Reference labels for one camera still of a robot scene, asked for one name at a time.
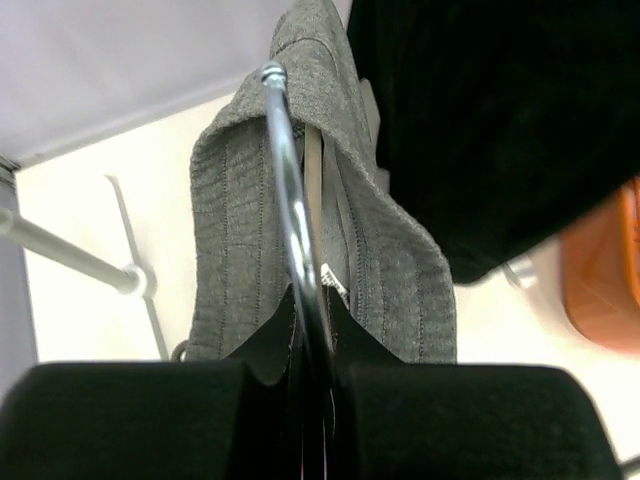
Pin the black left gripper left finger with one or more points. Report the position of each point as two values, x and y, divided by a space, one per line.
158 420

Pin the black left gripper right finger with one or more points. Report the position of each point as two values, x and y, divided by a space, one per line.
398 420

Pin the grey shorts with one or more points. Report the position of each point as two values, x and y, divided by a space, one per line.
394 278

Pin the black shorts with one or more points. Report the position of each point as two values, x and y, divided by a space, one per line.
502 122

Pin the grey clothes hanger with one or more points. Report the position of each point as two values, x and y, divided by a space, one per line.
295 220

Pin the white and chrome clothes rack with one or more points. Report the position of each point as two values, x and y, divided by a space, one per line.
92 294

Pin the orange plastic laundry basket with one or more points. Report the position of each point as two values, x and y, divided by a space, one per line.
600 272

